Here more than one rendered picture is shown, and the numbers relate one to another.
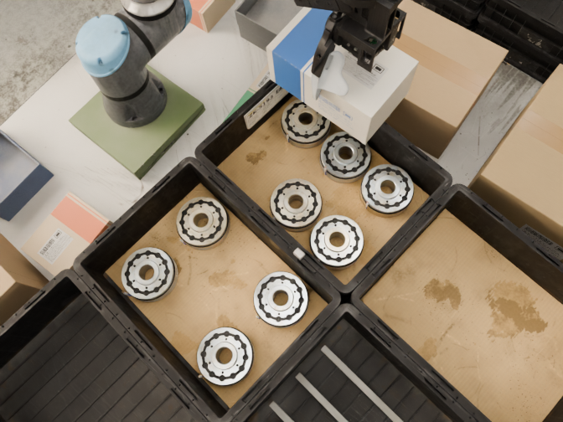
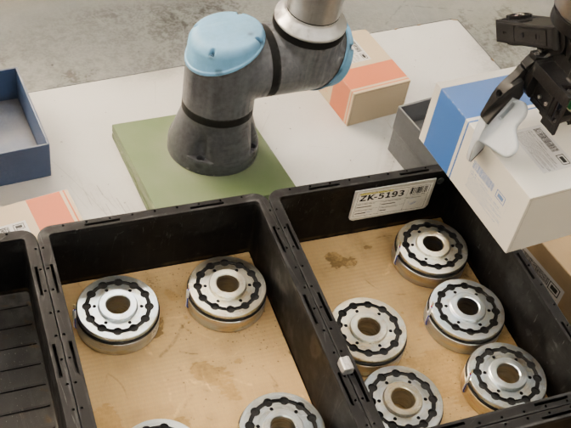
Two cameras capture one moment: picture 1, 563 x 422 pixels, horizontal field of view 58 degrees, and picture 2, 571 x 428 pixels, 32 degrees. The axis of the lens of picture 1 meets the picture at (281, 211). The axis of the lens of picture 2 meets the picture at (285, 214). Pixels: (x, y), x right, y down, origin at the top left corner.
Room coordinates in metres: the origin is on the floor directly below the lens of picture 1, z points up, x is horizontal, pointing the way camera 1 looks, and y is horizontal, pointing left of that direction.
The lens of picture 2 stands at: (-0.47, -0.02, 1.85)
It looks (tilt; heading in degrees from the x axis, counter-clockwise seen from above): 46 degrees down; 9
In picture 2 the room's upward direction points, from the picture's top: 11 degrees clockwise
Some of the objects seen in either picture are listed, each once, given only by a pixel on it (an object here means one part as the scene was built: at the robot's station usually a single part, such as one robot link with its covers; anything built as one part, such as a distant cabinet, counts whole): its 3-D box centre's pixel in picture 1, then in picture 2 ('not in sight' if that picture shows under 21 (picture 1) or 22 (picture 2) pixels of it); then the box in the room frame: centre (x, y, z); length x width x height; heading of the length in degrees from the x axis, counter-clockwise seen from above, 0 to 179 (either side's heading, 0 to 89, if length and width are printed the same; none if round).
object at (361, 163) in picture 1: (345, 154); (466, 309); (0.41, -0.15, 0.86); 0.10 x 0.10 x 0.01
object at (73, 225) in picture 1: (72, 239); (29, 248); (0.37, 0.47, 0.74); 0.16 x 0.12 x 0.07; 135
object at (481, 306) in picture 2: (345, 153); (467, 306); (0.41, -0.15, 0.86); 0.05 x 0.05 x 0.01
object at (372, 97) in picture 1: (339, 70); (512, 155); (0.45, -0.13, 1.10); 0.20 x 0.12 x 0.09; 41
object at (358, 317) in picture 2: (296, 202); (368, 327); (0.32, -0.03, 0.86); 0.05 x 0.05 x 0.01
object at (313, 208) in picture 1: (296, 203); (367, 329); (0.32, -0.03, 0.86); 0.10 x 0.10 x 0.01
